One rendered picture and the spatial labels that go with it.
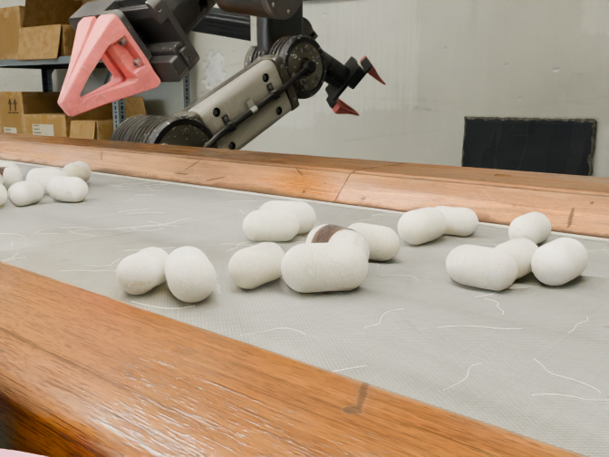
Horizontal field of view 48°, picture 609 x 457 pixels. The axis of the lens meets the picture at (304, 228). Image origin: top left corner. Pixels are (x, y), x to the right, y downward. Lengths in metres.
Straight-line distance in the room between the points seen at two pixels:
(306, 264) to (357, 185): 0.26
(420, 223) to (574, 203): 0.12
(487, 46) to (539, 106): 0.28
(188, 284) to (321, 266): 0.06
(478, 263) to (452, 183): 0.20
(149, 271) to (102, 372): 0.14
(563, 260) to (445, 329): 0.08
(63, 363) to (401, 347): 0.12
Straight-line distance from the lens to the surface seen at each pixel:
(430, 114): 2.60
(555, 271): 0.32
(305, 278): 0.29
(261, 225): 0.39
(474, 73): 2.53
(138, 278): 0.29
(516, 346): 0.25
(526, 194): 0.48
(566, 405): 0.21
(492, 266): 0.30
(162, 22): 0.56
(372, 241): 0.35
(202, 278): 0.28
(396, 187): 0.52
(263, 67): 1.12
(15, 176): 0.67
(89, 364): 0.16
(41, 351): 0.18
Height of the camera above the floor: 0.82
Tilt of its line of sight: 11 degrees down
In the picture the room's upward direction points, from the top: straight up
